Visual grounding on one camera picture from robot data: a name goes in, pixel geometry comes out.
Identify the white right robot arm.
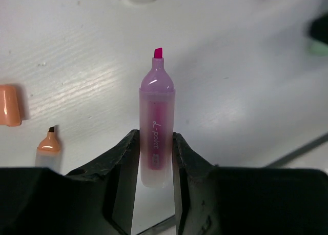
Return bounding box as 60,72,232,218
307,13,328,44

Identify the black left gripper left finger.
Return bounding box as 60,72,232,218
1,129,139,234

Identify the pink highlighter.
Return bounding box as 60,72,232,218
139,48,175,188

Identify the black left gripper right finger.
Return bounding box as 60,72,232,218
172,133,327,234

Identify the orange-tipped clear highlighter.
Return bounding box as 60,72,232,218
35,126,62,172

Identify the orange highlighter cap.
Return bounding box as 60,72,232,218
1,85,22,127

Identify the green highlighter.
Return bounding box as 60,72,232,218
308,40,328,56

